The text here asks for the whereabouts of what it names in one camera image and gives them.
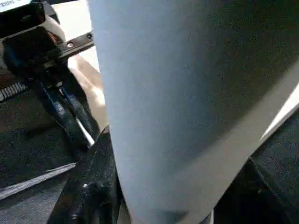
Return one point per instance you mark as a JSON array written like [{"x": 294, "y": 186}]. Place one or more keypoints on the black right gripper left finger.
[{"x": 86, "y": 186}]

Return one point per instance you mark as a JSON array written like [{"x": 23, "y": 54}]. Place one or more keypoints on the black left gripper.
[{"x": 32, "y": 51}]

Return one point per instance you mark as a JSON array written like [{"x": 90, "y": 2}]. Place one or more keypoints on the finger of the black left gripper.
[
  {"x": 79, "y": 112},
  {"x": 60, "y": 121}
]

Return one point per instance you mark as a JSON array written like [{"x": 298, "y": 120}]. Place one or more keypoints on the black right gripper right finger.
[{"x": 261, "y": 191}]

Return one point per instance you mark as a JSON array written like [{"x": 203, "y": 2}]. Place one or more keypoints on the white plastic table top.
[{"x": 74, "y": 28}]

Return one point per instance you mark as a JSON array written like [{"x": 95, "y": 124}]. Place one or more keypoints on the white plastic table leg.
[{"x": 187, "y": 93}]

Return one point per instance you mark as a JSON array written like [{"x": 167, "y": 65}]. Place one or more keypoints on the black work mat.
[{"x": 32, "y": 154}]

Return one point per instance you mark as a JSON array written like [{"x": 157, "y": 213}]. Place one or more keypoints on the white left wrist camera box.
[{"x": 14, "y": 3}]

